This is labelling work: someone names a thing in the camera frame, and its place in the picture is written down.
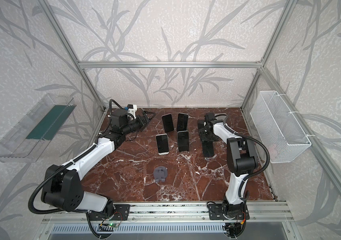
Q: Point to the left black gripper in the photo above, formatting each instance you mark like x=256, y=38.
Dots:
x=142, y=121

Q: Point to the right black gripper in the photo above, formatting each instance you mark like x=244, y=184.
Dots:
x=207, y=137

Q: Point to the black phone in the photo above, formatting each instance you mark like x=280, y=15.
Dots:
x=168, y=123
x=201, y=129
x=183, y=141
x=207, y=149
x=182, y=122

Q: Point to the grey round phone stand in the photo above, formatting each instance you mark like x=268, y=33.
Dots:
x=160, y=174

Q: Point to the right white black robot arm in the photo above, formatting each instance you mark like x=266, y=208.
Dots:
x=240, y=160

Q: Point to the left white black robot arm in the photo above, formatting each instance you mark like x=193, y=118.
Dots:
x=62, y=189

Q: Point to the white framed phone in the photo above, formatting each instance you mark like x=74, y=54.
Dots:
x=162, y=144

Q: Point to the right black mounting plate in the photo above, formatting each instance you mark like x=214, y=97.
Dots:
x=226, y=211

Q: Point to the black mounting plate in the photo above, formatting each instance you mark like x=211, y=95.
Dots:
x=226, y=211
x=119, y=212

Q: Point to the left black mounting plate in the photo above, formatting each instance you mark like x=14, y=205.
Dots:
x=119, y=212

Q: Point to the green circuit board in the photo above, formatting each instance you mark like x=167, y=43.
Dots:
x=109, y=225

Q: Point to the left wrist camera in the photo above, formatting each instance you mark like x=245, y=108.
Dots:
x=131, y=109

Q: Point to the white wire mesh basket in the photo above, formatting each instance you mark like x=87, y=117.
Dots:
x=278, y=128

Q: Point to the aluminium frame crossbar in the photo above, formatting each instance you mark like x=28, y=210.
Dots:
x=88, y=65

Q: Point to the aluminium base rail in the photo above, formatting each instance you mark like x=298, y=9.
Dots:
x=198, y=212

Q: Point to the clear plastic wall bin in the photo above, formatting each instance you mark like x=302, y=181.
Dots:
x=28, y=139

